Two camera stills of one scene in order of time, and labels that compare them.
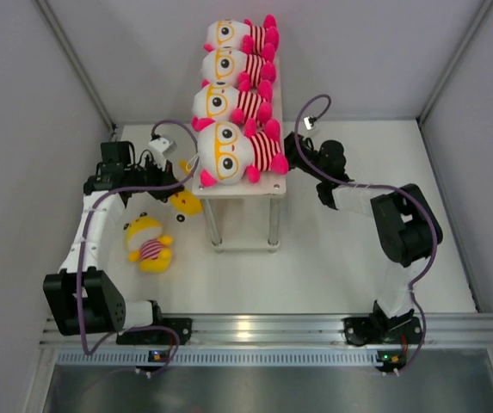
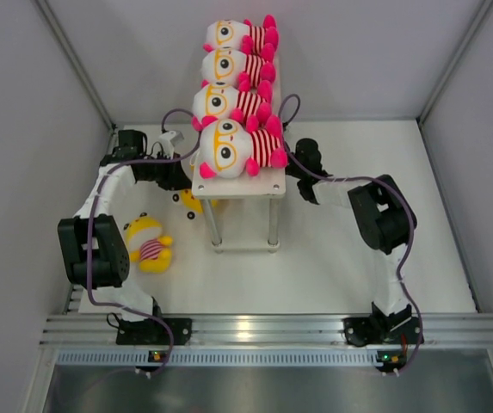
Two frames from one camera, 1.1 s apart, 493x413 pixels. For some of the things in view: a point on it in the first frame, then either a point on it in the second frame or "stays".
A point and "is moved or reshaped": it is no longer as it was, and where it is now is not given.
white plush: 226,151 is moved or reshaped
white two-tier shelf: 245,212 stays
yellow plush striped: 185,205 is moved or reshaped
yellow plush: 150,247 stays
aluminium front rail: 323,329 stays
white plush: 221,102 stays
